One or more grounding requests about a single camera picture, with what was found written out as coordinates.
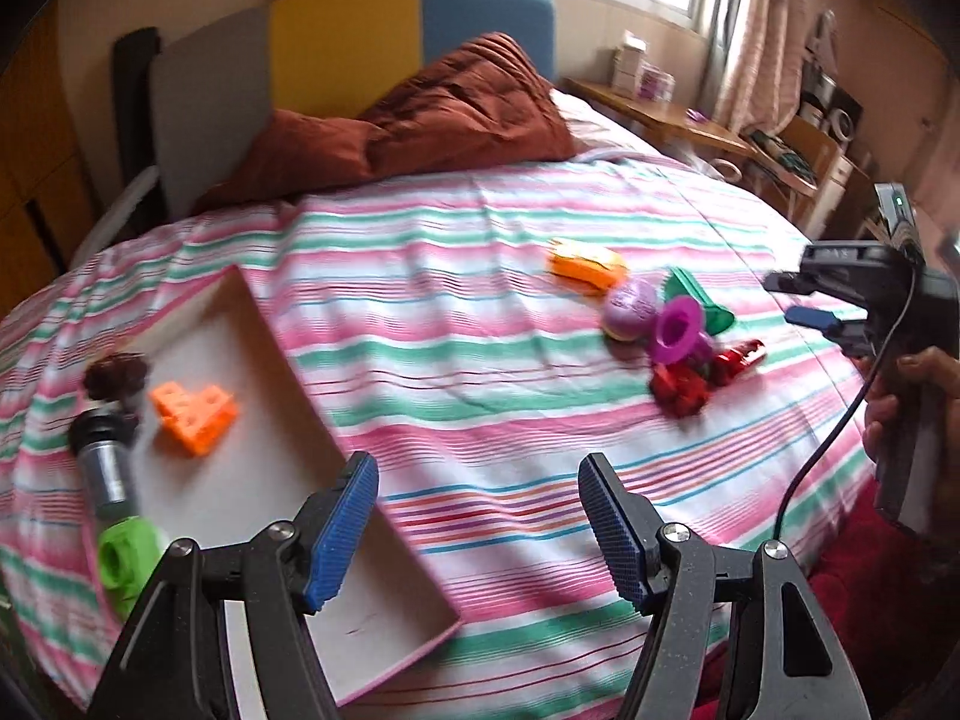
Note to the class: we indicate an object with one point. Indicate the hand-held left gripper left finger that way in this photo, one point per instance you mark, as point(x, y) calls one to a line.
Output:
point(341, 532)

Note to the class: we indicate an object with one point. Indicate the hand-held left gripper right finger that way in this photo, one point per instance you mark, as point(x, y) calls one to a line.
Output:
point(611, 532)

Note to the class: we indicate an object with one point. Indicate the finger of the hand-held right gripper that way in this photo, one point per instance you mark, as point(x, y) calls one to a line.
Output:
point(787, 282)
point(814, 316)

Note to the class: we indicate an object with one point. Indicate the red cylinder flashlight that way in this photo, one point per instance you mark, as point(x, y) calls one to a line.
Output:
point(739, 360)

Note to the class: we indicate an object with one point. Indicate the green funnel toy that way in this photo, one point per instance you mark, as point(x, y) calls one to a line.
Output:
point(701, 300)

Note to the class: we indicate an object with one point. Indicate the white pink-edged box tray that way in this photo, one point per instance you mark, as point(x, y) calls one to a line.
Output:
point(247, 480)

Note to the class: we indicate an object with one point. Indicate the purple funnel cup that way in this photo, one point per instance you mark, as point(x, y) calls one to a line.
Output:
point(679, 334)

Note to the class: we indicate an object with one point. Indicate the red puzzle block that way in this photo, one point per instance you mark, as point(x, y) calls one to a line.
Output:
point(679, 390)

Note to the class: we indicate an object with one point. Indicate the purple egg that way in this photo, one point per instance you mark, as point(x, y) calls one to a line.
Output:
point(630, 311)

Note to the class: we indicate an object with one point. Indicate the orange building block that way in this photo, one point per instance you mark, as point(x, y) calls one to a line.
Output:
point(191, 416)

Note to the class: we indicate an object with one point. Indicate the orange yellow ridged toy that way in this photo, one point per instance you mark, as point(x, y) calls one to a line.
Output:
point(589, 264)

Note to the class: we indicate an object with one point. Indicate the green plug-in device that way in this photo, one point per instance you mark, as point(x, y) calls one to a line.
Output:
point(127, 559)

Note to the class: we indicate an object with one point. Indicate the grey black cylinder filter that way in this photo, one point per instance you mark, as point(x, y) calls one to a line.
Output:
point(109, 465)

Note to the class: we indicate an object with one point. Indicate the brown hair comb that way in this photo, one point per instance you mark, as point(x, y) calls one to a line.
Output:
point(112, 375)

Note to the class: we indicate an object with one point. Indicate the person's right hand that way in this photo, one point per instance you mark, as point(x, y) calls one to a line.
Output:
point(877, 427)

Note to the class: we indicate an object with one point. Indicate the wooden chair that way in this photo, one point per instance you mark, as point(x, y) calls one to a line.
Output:
point(810, 172)

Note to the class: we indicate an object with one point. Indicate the white mug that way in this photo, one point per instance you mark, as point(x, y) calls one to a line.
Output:
point(720, 169)

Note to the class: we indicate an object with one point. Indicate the wooden bedside table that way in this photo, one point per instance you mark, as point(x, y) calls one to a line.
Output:
point(660, 120)

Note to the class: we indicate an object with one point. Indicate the purple box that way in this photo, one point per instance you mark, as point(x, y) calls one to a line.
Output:
point(656, 84)

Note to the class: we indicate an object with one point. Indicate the red cloth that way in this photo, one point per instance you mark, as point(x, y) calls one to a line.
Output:
point(847, 615)

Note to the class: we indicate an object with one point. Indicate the pink patterned curtain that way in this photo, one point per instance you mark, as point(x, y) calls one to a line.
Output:
point(757, 30)

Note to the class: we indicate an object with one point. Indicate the white box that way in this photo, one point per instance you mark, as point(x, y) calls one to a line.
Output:
point(628, 64)

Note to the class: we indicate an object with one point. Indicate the pink green striped blanket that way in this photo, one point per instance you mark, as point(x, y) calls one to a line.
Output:
point(465, 240)

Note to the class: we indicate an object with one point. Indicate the red-brown quilted blanket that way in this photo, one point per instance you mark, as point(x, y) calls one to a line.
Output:
point(465, 105)

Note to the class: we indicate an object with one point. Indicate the white serrated plastic piece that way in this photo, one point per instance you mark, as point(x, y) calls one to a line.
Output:
point(112, 217)

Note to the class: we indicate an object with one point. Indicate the black rolled mat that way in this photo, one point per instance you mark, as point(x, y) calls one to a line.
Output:
point(135, 105)

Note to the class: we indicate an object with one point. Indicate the wooden wardrobe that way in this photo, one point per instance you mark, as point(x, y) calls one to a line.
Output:
point(37, 165)

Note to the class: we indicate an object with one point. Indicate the grey yellow blue headboard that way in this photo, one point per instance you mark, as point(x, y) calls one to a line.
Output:
point(337, 37)

